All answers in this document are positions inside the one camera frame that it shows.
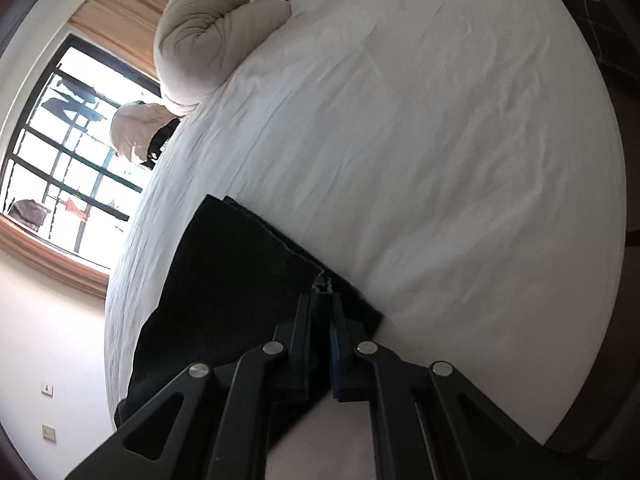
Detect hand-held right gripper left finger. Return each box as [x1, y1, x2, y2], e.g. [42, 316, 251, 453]
[64, 294, 313, 480]

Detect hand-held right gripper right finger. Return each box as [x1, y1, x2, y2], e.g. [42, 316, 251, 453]
[327, 294, 576, 480]

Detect black pants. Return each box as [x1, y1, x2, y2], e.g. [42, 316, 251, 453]
[114, 194, 384, 453]

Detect white bed sheet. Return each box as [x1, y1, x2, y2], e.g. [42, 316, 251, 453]
[102, 0, 628, 448]

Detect beige pillow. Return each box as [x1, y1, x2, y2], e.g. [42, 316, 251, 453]
[110, 101, 180, 163]

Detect window with black grille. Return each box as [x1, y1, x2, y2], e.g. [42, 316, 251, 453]
[0, 34, 162, 272]

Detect beige rolled duvet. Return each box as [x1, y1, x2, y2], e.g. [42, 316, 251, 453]
[154, 0, 292, 117]

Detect orange-brown curtain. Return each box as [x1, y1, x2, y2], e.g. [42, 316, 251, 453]
[67, 0, 168, 82]

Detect dark patterned cloth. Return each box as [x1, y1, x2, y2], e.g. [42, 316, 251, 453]
[537, 0, 640, 73]

